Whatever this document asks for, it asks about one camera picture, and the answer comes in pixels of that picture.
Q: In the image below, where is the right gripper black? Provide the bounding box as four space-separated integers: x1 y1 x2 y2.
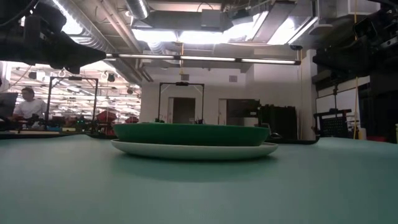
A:
312 9 398 77

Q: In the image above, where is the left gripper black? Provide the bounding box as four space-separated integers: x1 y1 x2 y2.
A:
0 2 107 75

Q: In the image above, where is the dark green plastic plate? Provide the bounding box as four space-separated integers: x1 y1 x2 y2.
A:
112 123 271 147

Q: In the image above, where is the large white plastic plate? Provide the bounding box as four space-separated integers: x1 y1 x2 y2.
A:
111 139 279 161

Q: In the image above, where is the whiteboard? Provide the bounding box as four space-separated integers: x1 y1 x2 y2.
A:
315 88 361 131

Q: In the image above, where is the red storage bin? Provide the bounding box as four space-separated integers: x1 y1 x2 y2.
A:
95 110 118 123

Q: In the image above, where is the person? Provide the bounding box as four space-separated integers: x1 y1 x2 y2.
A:
12 86 48 122

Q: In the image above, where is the black perforated cart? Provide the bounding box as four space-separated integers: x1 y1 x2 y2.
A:
312 108 353 139

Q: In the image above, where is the dark monitor screen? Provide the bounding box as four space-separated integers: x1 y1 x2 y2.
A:
0 92 19 119

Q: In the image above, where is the black cabinet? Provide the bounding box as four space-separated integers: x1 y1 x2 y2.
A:
257 105 298 140

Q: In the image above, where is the black flat tray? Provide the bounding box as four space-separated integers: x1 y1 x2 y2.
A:
267 133 321 146

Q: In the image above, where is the long ceiling light bar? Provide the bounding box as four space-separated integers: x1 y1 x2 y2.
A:
104 52 302 66

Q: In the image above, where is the grey ceiling box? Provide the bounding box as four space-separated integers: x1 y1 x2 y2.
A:
201 9 223 29

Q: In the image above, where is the large silver air duct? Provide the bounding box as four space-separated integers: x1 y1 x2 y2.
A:
51 0 118 54

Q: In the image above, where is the yellow hanging cable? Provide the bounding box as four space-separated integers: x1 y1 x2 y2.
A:
353 0 359 140

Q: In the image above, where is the small silver air duct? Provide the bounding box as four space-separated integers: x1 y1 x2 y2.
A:
125 0 150 20

